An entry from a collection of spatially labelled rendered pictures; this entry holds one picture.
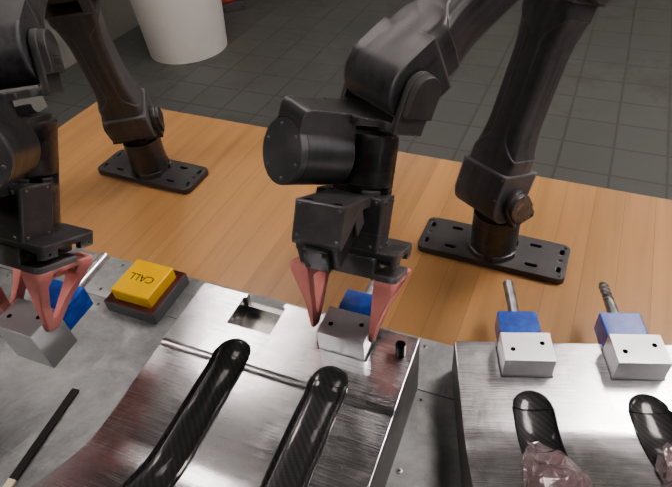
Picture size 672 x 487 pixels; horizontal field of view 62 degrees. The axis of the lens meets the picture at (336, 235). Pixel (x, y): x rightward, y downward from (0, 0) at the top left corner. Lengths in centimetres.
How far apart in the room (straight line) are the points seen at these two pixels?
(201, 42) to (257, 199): 258
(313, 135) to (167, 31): 299
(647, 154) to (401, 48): 217
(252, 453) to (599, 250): 55
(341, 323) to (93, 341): 36
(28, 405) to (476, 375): 51
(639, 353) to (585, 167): 186
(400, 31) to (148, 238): 55
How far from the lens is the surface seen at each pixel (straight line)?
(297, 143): 46
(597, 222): 91
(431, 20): 52
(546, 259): 81
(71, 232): 59
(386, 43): 51
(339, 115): 47
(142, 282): 79
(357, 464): 53
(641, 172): 250
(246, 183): 97
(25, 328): 62
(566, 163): 246
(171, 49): 348
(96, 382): 75
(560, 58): 68
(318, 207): 45
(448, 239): 82
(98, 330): 81
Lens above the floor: 136
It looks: 42 degrees down
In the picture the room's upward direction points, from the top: 6 degrees counter-clockwise
